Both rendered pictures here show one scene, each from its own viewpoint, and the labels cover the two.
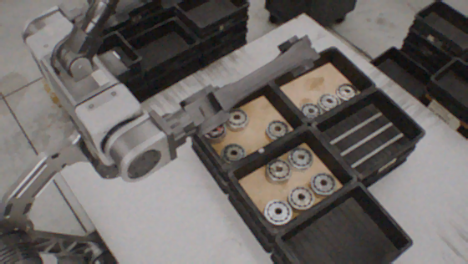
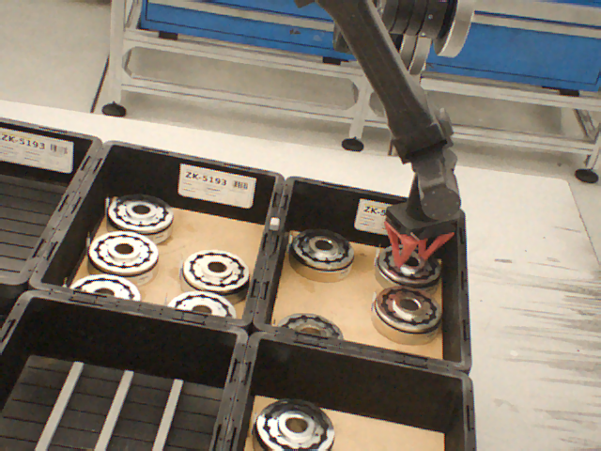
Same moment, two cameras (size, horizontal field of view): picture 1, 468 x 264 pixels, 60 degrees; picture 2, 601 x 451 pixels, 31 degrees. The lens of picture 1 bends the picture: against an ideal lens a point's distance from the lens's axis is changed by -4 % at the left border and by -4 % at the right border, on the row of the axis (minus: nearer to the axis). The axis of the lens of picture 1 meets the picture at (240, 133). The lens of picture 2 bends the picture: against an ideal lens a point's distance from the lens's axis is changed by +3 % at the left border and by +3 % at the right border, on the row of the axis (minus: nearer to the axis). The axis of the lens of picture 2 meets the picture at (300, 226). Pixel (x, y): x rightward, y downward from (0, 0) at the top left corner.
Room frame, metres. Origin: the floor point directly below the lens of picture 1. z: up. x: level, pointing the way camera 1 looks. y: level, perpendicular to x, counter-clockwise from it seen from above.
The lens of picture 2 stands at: (1.69, -1.10, 1.85)
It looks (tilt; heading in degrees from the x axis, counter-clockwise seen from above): 35 degrees down; 127
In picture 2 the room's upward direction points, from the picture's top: 11 degrees clockwise
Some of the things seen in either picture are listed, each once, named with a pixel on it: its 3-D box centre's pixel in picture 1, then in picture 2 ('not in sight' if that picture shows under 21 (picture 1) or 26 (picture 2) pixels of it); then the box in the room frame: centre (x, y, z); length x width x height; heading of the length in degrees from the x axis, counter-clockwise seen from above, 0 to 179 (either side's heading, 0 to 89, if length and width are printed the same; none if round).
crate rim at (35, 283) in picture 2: (292, 176); (171, 229); (0.77, -0.21, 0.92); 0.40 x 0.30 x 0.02; 127
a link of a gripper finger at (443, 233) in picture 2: not in sight; (421, 238); (1.00, 0.12, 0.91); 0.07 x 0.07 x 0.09; 75
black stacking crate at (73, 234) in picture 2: (291, 183); (168, 256); (0.77, -0.21, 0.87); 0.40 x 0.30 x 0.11; 127
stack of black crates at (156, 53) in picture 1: (163, 62); not in sight; (1.88, 0.53, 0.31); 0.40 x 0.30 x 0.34; 133
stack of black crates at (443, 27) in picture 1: (437, 47); not in sight; (2.18, -1.32, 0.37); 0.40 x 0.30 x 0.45; 43
